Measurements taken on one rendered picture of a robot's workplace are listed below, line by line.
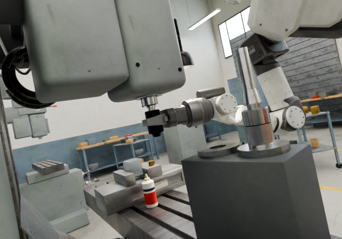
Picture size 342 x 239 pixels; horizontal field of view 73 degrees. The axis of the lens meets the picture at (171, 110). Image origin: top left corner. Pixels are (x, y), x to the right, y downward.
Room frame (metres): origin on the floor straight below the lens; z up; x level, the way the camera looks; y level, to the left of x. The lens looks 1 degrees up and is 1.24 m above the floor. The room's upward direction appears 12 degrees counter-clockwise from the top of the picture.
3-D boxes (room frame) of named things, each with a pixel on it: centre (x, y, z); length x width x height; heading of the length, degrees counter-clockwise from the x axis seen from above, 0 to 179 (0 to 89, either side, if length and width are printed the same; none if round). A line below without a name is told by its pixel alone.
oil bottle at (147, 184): (0.79, 0.13, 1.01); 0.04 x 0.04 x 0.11
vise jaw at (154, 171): (0.94, 0.14, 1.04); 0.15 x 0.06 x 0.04; 31
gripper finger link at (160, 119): (0.68, 0.05, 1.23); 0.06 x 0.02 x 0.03; 109
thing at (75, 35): (0.60, 0.22, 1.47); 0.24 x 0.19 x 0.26; 34
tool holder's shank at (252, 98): (0.42, -0.15, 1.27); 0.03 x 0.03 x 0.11
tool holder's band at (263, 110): (0.42, -0.15, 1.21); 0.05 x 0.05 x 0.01
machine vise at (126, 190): (0.93, 0.16, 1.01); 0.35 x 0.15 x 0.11; 121
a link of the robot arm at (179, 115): (0.74, -0.03, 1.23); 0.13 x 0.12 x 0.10; 19
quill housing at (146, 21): (0.71, 0.06, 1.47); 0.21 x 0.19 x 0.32; 34
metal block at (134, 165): (0.91, 0.19, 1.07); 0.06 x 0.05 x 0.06; 31
